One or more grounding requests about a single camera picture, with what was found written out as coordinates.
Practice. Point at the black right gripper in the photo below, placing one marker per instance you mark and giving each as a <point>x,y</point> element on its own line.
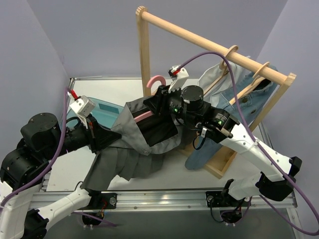
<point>157,101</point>

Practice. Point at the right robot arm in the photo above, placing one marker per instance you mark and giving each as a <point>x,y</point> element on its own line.
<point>276,178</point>

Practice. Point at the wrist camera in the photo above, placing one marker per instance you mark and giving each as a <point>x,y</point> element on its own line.
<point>83,106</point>
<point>178,76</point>

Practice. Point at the grey pleated skirt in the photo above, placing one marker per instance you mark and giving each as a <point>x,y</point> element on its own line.
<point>139,152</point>

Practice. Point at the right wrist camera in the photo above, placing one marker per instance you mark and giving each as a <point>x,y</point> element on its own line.
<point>178,76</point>

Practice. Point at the aluminium mounting rail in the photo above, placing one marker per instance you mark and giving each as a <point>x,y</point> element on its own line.
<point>153,201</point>

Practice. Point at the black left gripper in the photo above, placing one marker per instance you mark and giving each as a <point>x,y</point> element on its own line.
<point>94,136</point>

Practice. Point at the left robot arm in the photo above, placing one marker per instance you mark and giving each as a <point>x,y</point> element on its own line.
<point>23,169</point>

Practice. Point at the white garment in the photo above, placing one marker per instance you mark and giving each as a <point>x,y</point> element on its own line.
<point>217,84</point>

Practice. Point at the wooden clothes rack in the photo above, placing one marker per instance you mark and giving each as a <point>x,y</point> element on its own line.
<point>144,18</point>

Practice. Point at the teal plastic basin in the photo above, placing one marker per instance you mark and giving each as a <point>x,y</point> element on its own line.
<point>105,113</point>

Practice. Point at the beige hanger of denim skirt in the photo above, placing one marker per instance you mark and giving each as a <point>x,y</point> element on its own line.
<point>257,79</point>

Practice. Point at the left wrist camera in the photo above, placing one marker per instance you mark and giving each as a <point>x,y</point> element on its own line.
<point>83,106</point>

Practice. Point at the beige hanger of white garment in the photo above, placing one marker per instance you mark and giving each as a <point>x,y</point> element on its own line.
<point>223,67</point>

